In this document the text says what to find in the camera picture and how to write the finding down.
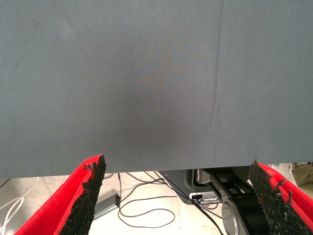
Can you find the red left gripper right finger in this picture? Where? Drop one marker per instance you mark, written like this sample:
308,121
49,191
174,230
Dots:
281,210

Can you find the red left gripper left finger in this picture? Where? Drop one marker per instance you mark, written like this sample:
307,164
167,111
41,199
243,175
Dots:
61,210

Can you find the grey robot base cover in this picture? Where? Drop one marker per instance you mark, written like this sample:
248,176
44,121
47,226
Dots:
181,181

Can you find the olive cloth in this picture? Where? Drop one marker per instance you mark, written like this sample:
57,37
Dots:
303,175

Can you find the grey metal adapter box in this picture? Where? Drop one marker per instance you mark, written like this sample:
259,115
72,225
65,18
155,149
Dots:
107,208

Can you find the silver hub with white label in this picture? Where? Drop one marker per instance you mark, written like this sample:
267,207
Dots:
207,195

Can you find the dark grey table cloth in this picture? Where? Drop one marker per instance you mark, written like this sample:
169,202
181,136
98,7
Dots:
146,73

